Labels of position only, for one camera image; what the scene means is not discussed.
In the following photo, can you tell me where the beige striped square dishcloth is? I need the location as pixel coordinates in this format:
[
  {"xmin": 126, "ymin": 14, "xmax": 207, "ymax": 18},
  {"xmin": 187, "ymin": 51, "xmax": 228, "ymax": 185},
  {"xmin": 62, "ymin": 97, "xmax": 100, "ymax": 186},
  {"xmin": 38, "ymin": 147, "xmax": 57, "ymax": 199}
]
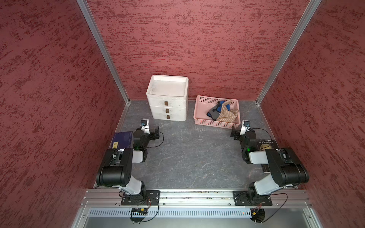
[{"xmin": 216, "ymin": 100, "xmax": 239, "ymax": 123}]

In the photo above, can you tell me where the blue grey microfibre cloth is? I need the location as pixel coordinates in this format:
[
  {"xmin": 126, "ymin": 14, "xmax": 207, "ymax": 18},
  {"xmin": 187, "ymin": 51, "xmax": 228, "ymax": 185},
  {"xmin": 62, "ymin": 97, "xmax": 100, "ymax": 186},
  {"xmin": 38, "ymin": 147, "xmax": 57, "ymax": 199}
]
[{"xmin": 206, "ymin": 101, "xmax": 231, "ymax": 121}]

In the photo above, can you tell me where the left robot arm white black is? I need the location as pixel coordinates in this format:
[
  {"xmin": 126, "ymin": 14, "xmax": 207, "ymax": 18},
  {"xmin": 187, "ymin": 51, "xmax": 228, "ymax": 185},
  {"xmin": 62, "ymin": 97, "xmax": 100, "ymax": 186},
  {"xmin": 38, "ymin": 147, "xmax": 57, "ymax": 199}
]
[{"xmin": 96, "ymin": 127, "xmax": 160, "ymax": 199}]

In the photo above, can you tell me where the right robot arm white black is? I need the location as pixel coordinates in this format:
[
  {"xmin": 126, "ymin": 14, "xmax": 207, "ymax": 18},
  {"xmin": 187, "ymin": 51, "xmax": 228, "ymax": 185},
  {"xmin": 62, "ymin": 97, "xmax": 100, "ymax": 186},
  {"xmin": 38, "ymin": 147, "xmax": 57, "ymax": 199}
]
[{"xmin": 231, "ymin": 125, "xmax": 309, "ymax": 198}]

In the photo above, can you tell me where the black book gold cover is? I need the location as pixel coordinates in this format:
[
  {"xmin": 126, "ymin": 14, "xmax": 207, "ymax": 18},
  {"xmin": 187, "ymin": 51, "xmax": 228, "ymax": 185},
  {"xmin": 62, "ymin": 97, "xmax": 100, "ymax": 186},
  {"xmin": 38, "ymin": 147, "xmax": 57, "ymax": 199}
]
[{"xmin": 256, "ymin": 140, "xmax": 279, "ymax": 173}]

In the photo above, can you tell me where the purple book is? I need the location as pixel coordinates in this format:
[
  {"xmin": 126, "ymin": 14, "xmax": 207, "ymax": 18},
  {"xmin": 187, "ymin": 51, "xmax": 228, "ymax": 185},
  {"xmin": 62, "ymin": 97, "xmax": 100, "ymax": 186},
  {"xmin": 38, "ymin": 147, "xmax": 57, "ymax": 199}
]
[{"xmin": 110, "ymin": 131, "xmax": 133, "ymax": 149}]

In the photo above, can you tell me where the pink perforated plastic basket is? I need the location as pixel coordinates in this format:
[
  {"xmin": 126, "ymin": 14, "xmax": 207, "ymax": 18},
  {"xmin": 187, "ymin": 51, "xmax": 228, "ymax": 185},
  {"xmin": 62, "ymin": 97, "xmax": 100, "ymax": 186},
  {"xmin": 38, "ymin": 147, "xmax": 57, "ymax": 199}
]
[{"xmin": 194, "ymin": 96, "xmax": 241, "ymax": 129}]

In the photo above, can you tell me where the white three-drawer storage unit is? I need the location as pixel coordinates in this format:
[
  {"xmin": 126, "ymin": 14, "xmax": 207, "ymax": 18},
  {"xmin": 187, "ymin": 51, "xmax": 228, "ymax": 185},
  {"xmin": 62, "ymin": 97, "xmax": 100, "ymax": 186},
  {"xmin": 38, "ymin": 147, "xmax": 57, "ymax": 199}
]
[{"xmin": 146, "ymin": 75, "xmax": 189, "ymax": 121}]

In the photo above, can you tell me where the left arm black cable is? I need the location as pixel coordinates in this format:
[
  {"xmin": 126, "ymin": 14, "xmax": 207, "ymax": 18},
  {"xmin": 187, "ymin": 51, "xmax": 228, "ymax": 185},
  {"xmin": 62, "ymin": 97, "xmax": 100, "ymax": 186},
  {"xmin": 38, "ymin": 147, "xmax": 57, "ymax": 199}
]
[{"xmin": 147, "ymin": 131, "xmax": 165, "ymax": 149}]

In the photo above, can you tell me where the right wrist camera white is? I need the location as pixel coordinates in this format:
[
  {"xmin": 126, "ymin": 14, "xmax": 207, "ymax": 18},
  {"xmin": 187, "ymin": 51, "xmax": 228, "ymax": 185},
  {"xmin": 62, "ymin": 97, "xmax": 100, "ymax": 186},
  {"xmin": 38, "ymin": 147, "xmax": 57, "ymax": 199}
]
[{"xmin": 240, "ymin": 120, "xmax": 251, "ymax": 135}]

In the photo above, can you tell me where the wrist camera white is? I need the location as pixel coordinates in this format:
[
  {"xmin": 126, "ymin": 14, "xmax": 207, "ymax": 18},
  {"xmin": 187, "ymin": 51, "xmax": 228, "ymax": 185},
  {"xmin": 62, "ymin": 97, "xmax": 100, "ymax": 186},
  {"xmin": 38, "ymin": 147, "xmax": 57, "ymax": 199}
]
[
  {"xmin": 141, "ymin": 119, "xmax": 150, "ymax": 135},
  {"xmin": 240, "ymin": 120, "xmax": 251, "ymax": 135}
]

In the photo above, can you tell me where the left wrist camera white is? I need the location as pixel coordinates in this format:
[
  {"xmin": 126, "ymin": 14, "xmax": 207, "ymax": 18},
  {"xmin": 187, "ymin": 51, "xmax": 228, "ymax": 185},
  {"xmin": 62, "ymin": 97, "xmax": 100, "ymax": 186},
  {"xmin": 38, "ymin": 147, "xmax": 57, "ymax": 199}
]
[{"xmin": 141, "ymin": 119, "xmax": 150, "ymax": 135}]

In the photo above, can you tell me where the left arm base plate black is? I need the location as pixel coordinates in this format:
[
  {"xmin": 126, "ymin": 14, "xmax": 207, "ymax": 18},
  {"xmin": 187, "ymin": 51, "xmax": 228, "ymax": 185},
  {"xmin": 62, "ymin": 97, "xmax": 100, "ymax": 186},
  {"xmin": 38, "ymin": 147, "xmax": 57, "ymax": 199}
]
[{"xmin": 120, "ymin": 190, "xmax": 161, "ymax": 206}]

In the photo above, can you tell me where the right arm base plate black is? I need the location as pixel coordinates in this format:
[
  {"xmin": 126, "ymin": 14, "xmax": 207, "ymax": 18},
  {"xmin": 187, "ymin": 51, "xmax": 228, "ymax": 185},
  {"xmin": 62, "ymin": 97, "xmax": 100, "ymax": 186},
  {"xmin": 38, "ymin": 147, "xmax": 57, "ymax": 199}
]
[{"xmin": 232, "ymin": 191, "xmax": 273, "ymax": 207}]

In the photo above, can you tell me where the aluminium front rail frame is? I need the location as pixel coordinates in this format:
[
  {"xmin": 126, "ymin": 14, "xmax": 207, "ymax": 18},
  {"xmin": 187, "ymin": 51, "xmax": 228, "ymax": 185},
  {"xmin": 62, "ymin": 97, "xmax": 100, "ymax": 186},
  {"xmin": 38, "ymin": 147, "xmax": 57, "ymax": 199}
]
[{"xmin": 72, "ymin": 188, "xmax": 322, "ymax": 228}]

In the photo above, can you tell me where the left corner aluminium post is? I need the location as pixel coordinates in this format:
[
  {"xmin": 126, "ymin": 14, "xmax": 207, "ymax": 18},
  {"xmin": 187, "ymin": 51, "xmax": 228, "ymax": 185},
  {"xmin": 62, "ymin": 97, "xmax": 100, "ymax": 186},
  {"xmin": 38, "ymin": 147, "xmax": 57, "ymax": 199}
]
[{"xmin": 77, "ymin": 0, "xmax": 130, "ymax": 105}]

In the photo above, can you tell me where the corner aluminium post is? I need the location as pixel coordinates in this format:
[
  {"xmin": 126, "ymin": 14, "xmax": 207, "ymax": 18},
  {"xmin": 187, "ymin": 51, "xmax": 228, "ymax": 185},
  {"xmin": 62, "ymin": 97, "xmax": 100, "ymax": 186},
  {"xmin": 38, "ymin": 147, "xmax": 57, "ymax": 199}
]
[
  {"xmin": 256, "ymin": 0, "xmax": 321, "ymax": 106},
  {"xmin": 77, "ymin": 0, "xmax": 130, "ymax": 105}
]

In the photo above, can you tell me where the right corner aluminium post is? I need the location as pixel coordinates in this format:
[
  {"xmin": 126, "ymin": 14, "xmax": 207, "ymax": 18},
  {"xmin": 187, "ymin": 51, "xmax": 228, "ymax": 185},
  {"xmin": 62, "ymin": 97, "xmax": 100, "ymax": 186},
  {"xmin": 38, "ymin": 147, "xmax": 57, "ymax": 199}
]
[{"xmin": 256, "ymin": 0, "xmax": 321, "ymax": 106}]

